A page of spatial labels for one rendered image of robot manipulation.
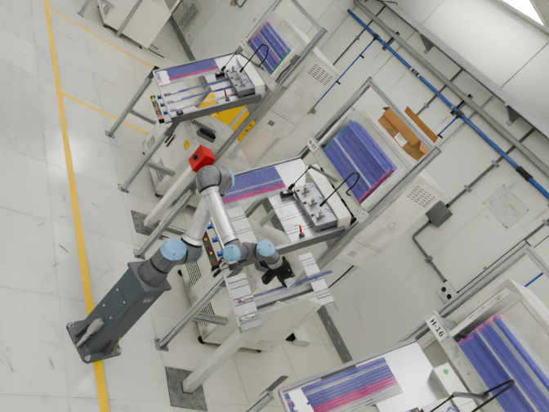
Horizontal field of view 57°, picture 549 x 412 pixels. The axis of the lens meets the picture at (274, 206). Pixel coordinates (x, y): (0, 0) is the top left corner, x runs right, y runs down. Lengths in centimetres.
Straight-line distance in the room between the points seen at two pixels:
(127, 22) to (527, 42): 461
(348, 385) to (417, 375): 33
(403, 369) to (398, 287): 194
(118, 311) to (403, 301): 249
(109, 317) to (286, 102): 222
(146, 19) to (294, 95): 339
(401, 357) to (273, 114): 228
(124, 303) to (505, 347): 175
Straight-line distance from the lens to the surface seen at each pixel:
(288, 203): 309
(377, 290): 451
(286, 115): 416
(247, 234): 294
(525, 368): 236
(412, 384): 251
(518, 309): 259
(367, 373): 248
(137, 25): 707
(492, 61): 480
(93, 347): 285
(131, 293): 260
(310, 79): 407
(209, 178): 235
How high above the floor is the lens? 206
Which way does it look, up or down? 20 degrees down
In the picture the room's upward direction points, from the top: 43 degrees clockwise
